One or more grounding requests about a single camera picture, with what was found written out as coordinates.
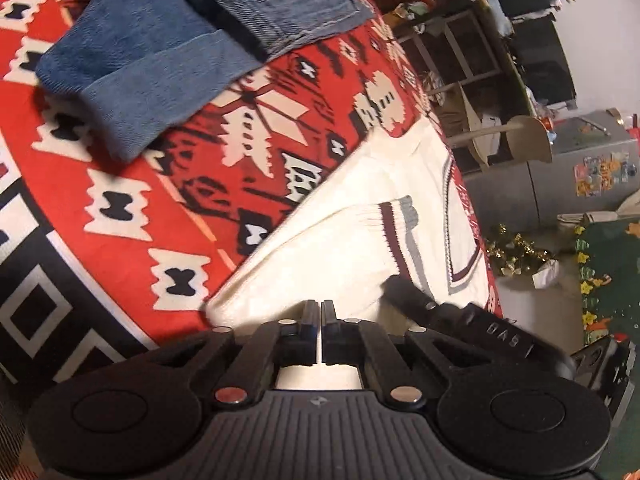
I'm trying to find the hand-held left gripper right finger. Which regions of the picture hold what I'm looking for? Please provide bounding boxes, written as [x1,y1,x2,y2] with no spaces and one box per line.
[321,300,494,409]

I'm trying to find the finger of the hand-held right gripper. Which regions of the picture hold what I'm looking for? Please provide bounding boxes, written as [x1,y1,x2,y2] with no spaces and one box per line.
[382,276,468,333]

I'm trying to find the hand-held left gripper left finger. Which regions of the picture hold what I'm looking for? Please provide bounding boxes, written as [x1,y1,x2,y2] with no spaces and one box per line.
[145,300,320,409]

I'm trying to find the white knit sweater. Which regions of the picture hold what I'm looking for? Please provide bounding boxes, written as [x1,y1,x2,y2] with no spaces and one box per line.
[205,120,503,391]

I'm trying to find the small white hanging cloth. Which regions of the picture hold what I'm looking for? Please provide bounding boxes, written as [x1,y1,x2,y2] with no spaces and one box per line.
[532,260,561,288]

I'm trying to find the small christmas tree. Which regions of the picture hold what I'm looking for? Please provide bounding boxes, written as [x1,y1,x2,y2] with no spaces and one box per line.
[482,225,561,278]

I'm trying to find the silver refrigerator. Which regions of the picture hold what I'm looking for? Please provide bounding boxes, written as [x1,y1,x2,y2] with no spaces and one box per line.
[462,110,640,231]

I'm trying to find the colourful fridge stickers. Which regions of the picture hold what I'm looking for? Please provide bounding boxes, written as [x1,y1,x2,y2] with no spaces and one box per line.
[575,150,631,198]

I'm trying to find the beige chair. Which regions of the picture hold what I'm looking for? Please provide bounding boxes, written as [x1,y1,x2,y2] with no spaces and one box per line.
[427,80,553,166]

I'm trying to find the red patterned blanket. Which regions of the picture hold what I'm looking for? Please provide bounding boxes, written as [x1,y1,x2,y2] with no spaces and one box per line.
[0,0,506,396]

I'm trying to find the black monitor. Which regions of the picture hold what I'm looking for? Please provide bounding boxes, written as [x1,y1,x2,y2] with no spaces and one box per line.
[510,17,578,106]

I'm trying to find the dark denim jeans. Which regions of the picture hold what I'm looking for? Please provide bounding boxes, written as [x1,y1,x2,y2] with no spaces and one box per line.
[160,0,376,61]

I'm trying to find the blue denim jeans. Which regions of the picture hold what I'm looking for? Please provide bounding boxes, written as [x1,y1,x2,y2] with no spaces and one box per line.
[35,0,271,161]

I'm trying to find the green christmas wall cloth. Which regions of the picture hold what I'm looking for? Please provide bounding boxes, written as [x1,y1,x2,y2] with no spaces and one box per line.
[572,220,640,356]

